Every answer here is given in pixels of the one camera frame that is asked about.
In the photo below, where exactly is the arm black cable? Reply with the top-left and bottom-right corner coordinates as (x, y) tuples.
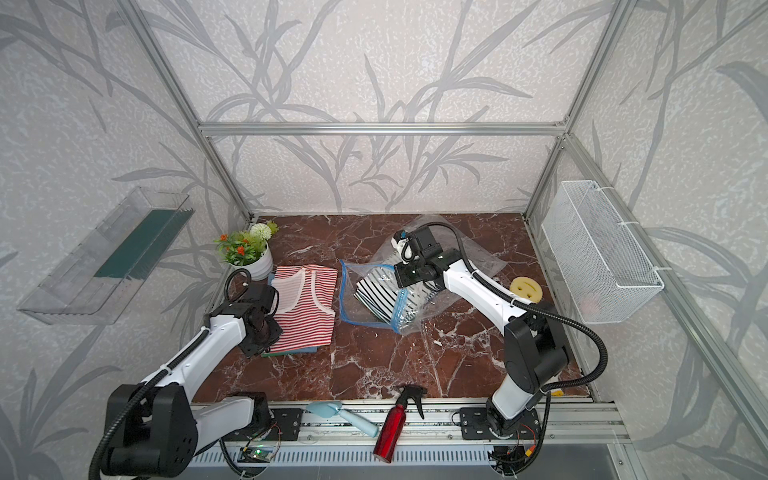
(401, 221), (609, 394)
(88, 268), (253, 480)

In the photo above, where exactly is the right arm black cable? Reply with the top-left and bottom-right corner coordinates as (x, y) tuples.
(401, 221), (609, 394)

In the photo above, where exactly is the blue garment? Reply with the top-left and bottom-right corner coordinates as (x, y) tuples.
(260, 272), (318, 358)

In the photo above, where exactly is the clear vacuum bag blue zip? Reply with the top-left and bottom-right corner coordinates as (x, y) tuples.
(339, 215), (505, 335)

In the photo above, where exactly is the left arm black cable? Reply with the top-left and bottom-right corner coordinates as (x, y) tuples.
(88, 268), (253, 480)

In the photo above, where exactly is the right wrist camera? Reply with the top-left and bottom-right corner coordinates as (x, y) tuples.
(392, 230), (414, 263)

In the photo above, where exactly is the red white striped top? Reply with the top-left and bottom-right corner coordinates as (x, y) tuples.
(270, 265), (338, 354)

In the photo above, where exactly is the black white striped top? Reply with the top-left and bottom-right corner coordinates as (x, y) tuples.
(340, 246), (441, 335)

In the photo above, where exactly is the red spray bottle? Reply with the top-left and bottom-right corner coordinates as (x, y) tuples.
(373, 384), (427, 463)

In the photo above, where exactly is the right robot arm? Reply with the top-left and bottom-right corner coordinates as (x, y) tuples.
(392, 222), (569, 438)

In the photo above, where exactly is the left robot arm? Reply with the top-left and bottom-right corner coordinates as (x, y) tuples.
(88, 269), (282, 479)

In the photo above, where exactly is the yellow smiley sponge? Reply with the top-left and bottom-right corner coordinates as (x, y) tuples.
(509, 276), (543, 303)

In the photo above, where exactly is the white wire basket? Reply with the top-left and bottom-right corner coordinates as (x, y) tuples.
(542, 180), (664, 325)

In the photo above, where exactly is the potted plant white pot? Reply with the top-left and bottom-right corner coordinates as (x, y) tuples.
(215, 221), (279, 280)

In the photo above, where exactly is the light blue brush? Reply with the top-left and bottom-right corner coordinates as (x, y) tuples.
(306, 401), (379, 438)

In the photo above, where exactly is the clear plastic wall shelf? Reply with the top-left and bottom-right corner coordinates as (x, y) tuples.
(17, 187), (194, 325)

